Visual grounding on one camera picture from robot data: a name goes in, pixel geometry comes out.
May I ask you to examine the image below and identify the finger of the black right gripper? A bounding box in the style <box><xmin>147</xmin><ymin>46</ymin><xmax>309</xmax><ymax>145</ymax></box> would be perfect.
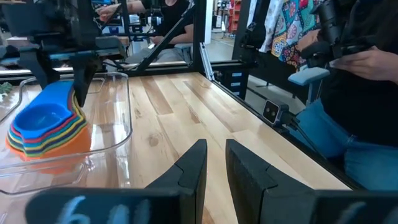
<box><xmin>18</xmin><ymin>46</ymin><xmax>60</xmax><ymax>90</ymax></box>
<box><xmin>69</xmin><ymin>55</ymin><xmax>102</xmax><ymax>108</ymax></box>

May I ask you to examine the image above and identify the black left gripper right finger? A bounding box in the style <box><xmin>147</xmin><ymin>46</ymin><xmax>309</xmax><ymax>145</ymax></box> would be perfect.
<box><xmin>224</xmin><ymin>138</ymin><xmax>398</xmax><ymax>224</ymax></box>

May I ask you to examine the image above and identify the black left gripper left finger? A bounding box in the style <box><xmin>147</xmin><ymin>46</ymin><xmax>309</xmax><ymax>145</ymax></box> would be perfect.
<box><xmin>24</xmin><ymin>138</ymin><xmax>208</xmax><ymax>224</ymax></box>

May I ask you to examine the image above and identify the bright blue measuring cup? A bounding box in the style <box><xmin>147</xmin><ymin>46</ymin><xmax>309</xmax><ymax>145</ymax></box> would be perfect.
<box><xmin>12</xmin><ymin>80</ymin><xmax>78</xmax><ymax>141</ymax></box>

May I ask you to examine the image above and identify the yellow measuring cup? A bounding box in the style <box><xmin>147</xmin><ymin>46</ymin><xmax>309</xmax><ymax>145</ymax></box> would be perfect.
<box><xmin>7</xmin><ymin>98</ymin><xmax>85</xmax><ymax>150</ymax></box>

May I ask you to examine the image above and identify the dark blue measuring cup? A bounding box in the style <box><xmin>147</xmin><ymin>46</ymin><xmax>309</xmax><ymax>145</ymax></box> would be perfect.
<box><xmin>6</xmin><ymin>101</ymin><xmax>87</xmax><ymax>153</ymax></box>

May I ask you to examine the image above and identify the green measuring cup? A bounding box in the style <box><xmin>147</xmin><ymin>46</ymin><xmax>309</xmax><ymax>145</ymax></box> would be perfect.
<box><xmin>6</xmin><ymin>103</ymin><xmax>90</xmax><ymax>156</ymax></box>

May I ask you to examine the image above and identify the clear plastic basket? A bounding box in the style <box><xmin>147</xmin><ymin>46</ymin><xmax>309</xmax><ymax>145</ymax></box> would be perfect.
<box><xmin>0</xmin><ymin>72</ymin><xmax>134</xmax><ymax>195</ymax></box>

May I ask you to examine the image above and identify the person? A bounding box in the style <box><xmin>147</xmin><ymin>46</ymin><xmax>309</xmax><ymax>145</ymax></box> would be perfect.
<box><xmin>287</xmin><ymin>0</ymin><xmax>398</xmax><ymax>192</ymax></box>
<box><xmin>96</xmin><ymin>0</ymin><xmax>195</xmax><ymax>63</ymax></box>

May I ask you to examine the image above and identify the black box with labels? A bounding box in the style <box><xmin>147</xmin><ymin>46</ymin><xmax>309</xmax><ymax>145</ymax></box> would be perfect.
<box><xmin>214</xmin><ymin>66</ymin><xmax>250</xmax><ymax>101</ymax></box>

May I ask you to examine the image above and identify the grey-blue padded armrest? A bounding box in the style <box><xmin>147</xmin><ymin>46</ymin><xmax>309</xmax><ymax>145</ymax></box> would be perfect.
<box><xmin>287</xmin><ymin>65</ymin><xmax>331</xmax><ymax>105</ymax></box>

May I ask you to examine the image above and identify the red storage rack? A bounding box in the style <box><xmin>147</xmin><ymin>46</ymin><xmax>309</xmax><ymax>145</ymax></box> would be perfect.
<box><xmin>228</xmin><ymin>0</ymin><xmax>242</xmax><ymax>34</ymax></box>

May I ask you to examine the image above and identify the person's hand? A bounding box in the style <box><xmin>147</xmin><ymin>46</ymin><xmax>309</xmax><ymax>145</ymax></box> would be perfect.
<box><xmin>295</xmin><ymin>28</ymin><xmax>322</xmax><ymax>52</ymax></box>
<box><xmin>328</xmin><ymin>46</ymin><xmax>398</xmax><ymax>86</ymax></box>

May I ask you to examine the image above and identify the colourful patterned fabric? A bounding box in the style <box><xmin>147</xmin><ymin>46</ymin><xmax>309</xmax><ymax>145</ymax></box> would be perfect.
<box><xmin>259</xmin><ymin>0</ymin><xmax>331</xmax><ymax>70</ymax></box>

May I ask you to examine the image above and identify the black camera cable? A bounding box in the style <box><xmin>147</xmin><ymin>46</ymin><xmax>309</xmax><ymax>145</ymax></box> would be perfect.
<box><xmin>288</xmin><ymin>119</ymin><xmax>328</xmax><ymax>160</ymax></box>

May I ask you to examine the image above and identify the small silver table camera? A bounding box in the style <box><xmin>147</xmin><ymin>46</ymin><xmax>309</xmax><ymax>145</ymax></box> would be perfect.
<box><xmin>261</xmin><ymin>99</ymin><xmax>291</xmax><ymax>126</ymax></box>

